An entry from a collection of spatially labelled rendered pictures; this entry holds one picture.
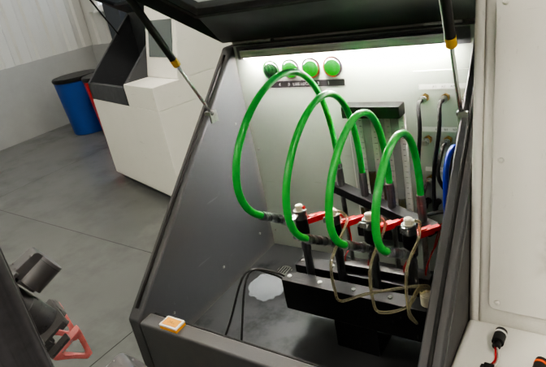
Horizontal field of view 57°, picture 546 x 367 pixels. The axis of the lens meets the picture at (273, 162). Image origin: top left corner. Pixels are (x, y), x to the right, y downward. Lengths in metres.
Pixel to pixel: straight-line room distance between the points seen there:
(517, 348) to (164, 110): 3.16
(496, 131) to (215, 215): 0.75
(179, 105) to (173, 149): 0.33
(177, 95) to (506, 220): 3.13
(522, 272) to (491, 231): 0.08
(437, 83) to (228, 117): 0.55
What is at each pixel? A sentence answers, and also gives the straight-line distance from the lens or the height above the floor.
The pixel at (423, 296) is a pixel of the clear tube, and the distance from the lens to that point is 1.02.
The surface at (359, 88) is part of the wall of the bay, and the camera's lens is 1.23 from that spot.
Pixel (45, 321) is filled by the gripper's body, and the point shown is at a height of 1.10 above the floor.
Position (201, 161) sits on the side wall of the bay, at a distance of 1.28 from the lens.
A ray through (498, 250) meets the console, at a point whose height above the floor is 1.11.
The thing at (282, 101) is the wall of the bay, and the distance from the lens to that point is 1.34.
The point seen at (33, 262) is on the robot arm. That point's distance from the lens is 1.04.
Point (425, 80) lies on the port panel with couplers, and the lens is 1.16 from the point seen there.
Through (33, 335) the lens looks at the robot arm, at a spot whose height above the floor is 1.33.
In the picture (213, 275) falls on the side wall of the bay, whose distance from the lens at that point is 1.38.
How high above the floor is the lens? 1.63
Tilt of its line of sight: 21 degrees down
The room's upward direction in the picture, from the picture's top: 11 degrees counter-clockwise
